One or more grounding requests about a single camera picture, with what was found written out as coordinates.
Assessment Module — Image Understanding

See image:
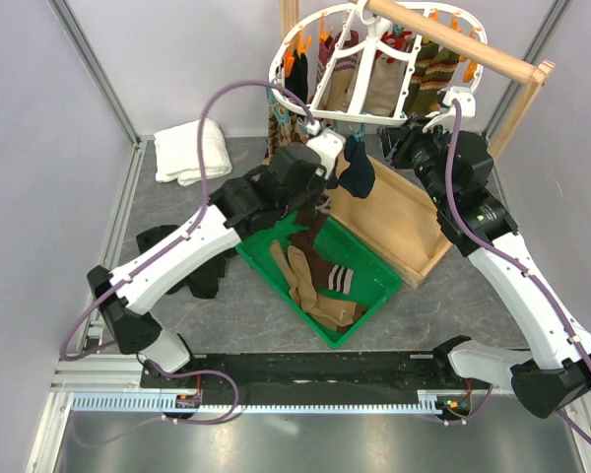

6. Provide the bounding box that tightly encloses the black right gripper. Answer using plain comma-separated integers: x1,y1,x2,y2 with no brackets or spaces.
377,112,454,210

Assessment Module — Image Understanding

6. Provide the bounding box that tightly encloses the navy blue sock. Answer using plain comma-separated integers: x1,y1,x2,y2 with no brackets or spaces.
326,169,342,190
339,136,375,199

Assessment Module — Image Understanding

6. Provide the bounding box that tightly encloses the teal clothes peg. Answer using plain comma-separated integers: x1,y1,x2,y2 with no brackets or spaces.
349,123,365,144

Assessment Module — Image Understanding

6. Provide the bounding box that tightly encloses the white oval sock hanger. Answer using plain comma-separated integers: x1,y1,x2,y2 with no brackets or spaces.
268,1,488,128

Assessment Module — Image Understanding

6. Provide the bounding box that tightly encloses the brown striped sock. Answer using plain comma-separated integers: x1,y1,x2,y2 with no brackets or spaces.
289,194,354,295

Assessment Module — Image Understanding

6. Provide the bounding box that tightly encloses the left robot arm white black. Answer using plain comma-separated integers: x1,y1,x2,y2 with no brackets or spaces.
87,138,343,387

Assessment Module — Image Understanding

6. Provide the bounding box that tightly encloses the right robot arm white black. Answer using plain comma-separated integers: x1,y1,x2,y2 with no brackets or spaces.
377,116,591,418

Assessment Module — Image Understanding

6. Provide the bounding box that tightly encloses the argyle brown orange sock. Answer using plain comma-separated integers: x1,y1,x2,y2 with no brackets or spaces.
264,103,301,164

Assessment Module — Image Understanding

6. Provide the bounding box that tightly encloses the beige red hanging sock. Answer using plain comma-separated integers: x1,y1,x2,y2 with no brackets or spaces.
362,50,407,116

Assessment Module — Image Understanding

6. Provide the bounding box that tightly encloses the olive striped hanging sock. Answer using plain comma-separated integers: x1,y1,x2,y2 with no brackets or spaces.
403,40,460,115

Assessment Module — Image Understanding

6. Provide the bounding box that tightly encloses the tan sock in bin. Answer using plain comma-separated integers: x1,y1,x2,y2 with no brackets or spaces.
270,240,367,333

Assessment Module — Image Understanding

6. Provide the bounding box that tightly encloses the purple striped tan sock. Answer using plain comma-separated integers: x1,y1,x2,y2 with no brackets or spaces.
316,36,358,111

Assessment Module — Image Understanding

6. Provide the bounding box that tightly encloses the black hanging sock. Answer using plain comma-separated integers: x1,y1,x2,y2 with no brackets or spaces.
285,52,308,101

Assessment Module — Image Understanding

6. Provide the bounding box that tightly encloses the white folded towel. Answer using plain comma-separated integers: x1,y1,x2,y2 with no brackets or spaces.
154,118,232,186

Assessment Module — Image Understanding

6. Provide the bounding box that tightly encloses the green plastic bin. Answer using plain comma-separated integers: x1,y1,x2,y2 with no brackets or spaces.
235,214,402,349

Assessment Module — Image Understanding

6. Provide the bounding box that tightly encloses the black cloth pile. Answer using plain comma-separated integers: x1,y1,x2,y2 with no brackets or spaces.
135,225,234,300

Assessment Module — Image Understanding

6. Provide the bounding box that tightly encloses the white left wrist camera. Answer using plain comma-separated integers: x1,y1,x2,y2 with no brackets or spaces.
304,121,346,180

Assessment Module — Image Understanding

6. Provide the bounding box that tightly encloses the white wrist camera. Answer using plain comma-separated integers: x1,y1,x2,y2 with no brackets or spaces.
304,121,346,180
423,86,477,132

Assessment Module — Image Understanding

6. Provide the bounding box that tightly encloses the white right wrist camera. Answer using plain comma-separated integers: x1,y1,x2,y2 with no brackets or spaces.
423,86,477,132

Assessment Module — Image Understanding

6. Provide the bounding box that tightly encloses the wooden rack frame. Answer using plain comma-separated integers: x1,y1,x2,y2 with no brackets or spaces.
269,1,556,288

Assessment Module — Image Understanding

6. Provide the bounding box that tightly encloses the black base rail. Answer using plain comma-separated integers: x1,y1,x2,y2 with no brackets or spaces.
141,349,488,390

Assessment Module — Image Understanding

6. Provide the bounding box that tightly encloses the grey cable duct strip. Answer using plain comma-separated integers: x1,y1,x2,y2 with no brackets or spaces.
72,392,444,415

